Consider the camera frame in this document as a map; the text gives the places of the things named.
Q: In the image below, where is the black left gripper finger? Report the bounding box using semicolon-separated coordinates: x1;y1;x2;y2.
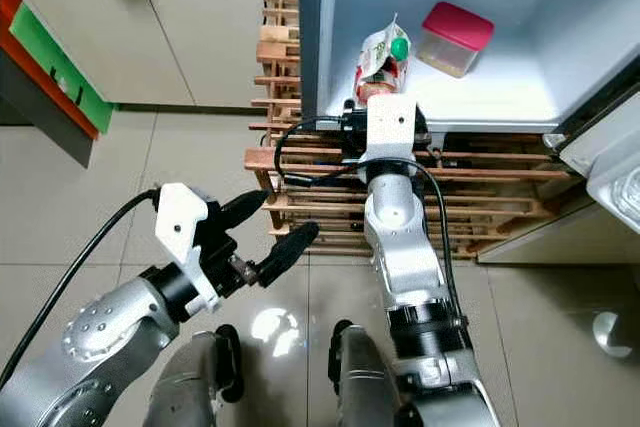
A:
218;188;271;233
253;221;321;288

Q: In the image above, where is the red white drink pouch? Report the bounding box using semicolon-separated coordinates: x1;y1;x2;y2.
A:
353;15;414;106

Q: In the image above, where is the dark steel fridge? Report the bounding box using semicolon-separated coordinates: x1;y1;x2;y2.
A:
295;0;640;238

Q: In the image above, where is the robot right leg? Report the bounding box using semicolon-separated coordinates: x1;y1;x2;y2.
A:
327;321;406;427

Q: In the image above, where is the red-lidded clear container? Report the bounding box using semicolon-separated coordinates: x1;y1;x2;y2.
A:
418;0;496;79

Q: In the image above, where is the wooden slatted rack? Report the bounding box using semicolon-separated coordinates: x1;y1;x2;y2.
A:
245;0;601;260

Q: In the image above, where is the beige kitchen cabinet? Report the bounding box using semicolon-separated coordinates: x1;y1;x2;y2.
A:
0;0;306;108

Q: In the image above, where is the green and orange crate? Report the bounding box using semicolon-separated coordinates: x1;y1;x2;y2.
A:
0;0;116;168

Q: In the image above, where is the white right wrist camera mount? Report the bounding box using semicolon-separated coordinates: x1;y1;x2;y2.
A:
360;94;428;170

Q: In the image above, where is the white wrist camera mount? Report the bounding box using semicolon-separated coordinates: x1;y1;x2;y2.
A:
155;183;223;314
360;94;428;170

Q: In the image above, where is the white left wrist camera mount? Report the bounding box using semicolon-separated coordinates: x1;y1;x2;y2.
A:
155;183;223;314

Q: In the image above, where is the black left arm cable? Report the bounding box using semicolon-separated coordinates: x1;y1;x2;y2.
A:
0;190;166;388

